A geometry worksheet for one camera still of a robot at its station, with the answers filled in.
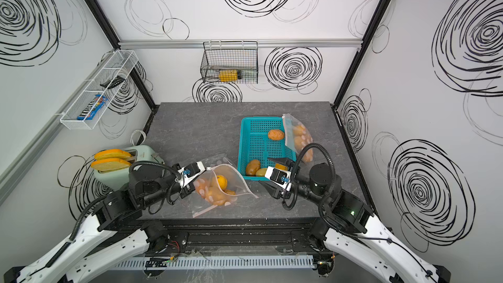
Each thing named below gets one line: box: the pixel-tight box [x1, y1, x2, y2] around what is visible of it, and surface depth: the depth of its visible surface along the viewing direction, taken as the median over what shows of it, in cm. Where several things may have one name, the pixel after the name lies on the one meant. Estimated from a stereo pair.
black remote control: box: [99, 75, 126, 90], surface depth 82 cm
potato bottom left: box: [245, 159, 261, 177], surface depth 91 cm
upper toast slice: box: [94, 148, 132, 161], surface depth 77 cm
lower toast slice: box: [90, 158, 132, 171], surface depth 76 cm
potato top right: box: [268, 129, 285, 141], surface depth 104 cm
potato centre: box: [206, 186, 237, 206], surface depth 73 cm
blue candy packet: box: [76, 94, 109, 121], surface depth 72 cm
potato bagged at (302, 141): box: [292, 123, 314, 163], surface depth 95 cm
